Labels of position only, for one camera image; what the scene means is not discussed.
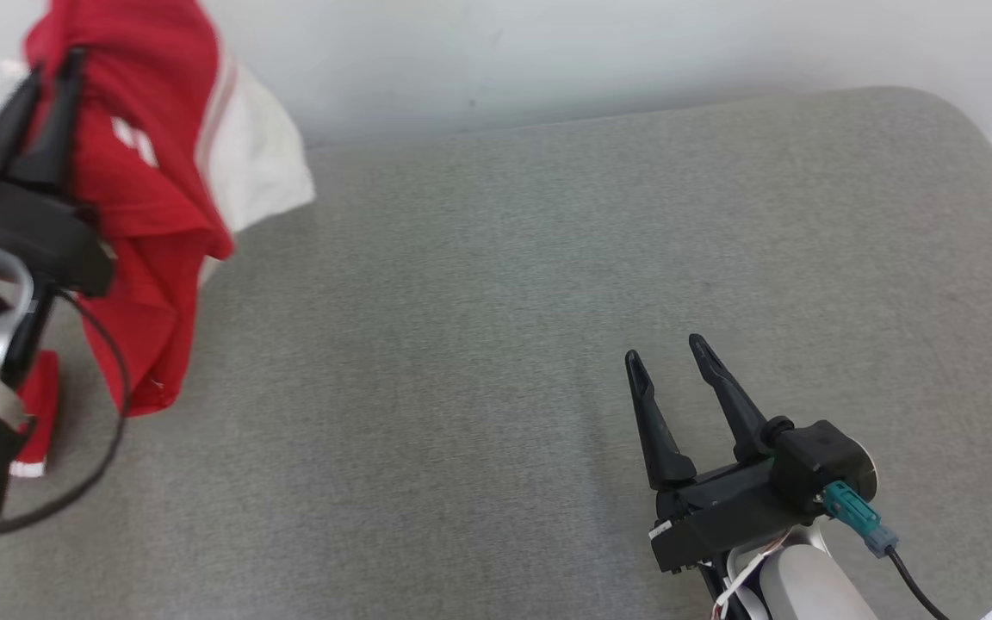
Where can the grey fabric sofa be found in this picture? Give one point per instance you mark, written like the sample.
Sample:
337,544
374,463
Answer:
461,344

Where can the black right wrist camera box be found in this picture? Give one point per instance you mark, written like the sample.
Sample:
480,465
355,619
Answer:
810,461

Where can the red basketball jersey white lining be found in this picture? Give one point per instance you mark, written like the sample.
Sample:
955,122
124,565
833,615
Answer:
151,224

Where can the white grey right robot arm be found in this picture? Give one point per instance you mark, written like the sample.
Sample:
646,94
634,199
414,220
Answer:
806,585

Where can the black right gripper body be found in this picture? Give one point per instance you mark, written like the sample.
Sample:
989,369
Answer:
728,512

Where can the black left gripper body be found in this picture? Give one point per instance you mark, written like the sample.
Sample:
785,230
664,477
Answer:
31,228

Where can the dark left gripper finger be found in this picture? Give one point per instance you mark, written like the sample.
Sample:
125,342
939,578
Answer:
55,138
9,129

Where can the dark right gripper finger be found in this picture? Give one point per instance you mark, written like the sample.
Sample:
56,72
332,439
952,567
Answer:
733,400
655,430

